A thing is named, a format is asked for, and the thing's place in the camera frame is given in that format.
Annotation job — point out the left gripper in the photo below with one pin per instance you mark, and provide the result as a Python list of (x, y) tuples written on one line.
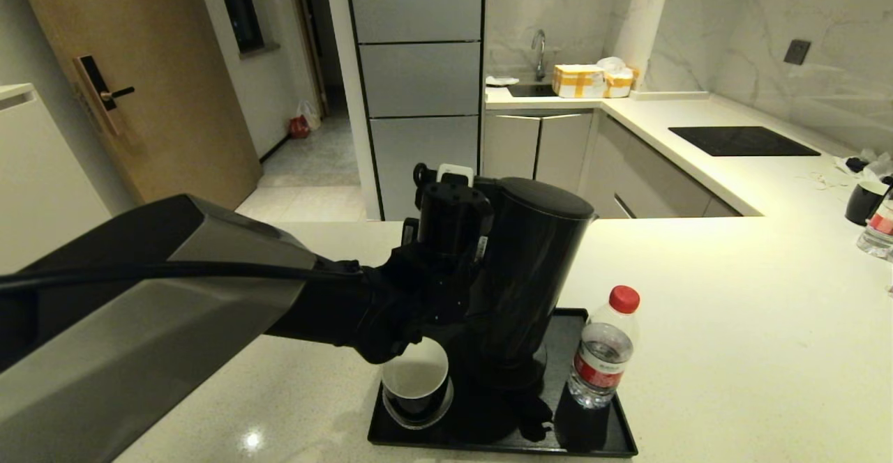
[(432, 282)]

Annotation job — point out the black electric kettle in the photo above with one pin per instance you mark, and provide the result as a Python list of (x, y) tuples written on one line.
[(530, 275)]

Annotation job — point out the water bottle red label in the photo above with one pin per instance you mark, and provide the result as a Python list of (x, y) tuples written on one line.
[(601, 358), (879, 229)]

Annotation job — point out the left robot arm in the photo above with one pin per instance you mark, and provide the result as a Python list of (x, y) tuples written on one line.
[(139, 323)]

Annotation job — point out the black mug white interior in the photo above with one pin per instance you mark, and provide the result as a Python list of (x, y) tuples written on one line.
[(863, 203), (416, 379)]

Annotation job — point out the beige lower cabinet door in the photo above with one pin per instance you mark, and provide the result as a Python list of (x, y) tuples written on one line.
[(561, 156), (508, 149)]

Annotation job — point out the red plastic bag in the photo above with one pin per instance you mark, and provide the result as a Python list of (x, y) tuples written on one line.
[(299, 128)]

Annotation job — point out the white dish cloth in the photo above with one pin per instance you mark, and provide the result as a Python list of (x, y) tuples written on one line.
[(500, 81)]

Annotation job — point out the dark kitchen sink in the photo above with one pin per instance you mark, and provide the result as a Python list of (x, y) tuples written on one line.
[(530, 90)]

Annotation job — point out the tall grey refrigerator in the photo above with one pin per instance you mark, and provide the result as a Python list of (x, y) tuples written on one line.
[(418, 65)]

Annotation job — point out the black rectangular serving tray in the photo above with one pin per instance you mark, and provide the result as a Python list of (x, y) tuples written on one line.
[(614, 435)]

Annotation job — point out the beige drawer cabinet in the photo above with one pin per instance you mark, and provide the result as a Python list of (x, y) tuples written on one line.
[(649, 183)]

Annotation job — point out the chrome sink faucet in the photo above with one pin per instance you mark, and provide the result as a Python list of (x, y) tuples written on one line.
[(539, 56)]

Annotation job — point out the small cardboard box yellow tape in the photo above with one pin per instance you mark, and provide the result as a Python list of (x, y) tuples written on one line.
[(619, 85)]

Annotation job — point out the crumpled white plastic bag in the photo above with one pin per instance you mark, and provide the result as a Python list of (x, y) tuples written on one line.
[(612, 64)]

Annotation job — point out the dark window pane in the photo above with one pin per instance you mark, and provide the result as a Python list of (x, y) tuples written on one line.
[(241, 6)]

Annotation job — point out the black induction cooktop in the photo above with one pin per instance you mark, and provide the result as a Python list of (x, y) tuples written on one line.
[(741, 141)]

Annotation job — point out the brown wooden door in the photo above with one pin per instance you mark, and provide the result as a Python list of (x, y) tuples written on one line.
[(160, 65)]

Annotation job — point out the black gold door lock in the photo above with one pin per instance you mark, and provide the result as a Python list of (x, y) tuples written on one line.
[(98, 88)]

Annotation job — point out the white storage cabinet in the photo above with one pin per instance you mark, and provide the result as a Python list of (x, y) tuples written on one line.
[(35, 170)]

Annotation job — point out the small black object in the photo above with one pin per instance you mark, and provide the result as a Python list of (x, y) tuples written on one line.
[(854, 164)]

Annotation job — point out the crumpled white plastic wrapper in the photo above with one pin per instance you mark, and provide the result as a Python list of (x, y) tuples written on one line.
[(877, 166)]

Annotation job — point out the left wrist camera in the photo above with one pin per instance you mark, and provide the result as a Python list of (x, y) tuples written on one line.
[(450, 205)]

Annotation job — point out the dark wall socket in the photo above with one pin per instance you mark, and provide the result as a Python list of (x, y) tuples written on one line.
[(796, 52)]

